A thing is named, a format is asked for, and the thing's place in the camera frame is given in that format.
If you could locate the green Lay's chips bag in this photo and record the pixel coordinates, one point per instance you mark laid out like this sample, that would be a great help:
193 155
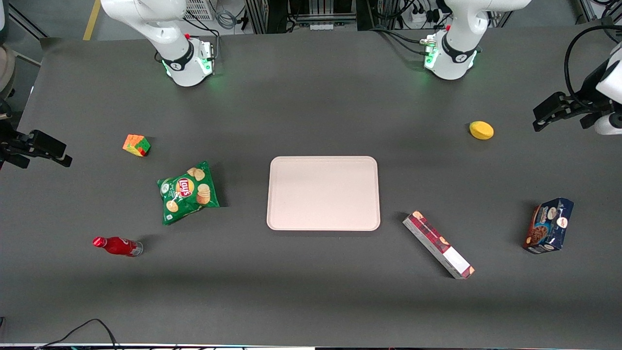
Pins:
187 193

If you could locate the pale pink plastic tray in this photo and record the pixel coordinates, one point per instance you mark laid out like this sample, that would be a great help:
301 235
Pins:
323 193

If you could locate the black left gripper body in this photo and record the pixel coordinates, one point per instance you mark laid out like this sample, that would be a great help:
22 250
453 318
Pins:
584 108

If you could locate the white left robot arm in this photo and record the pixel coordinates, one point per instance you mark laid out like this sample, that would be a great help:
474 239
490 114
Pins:
454 53

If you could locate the white power strip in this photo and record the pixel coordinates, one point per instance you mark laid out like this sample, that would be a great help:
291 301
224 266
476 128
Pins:
419 17

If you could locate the red plaid cookie box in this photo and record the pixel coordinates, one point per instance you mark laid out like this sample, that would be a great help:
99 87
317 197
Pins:
439 244

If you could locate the white perforated panel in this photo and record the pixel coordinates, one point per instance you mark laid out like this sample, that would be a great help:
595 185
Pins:
199 8

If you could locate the blue chocolate cookie pack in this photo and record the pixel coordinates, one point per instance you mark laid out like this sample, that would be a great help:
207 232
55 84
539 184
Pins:
549 226

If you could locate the yellow round sponge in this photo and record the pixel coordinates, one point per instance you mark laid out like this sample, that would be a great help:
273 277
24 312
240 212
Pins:
481 130

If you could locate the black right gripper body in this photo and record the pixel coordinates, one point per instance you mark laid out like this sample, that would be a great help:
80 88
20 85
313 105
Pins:
10 147

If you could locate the red cola bottle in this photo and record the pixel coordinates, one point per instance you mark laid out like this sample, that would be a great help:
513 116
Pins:
118 246

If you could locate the colourful Rubik's cube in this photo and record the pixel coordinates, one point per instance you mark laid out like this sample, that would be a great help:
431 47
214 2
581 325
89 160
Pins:
136 145

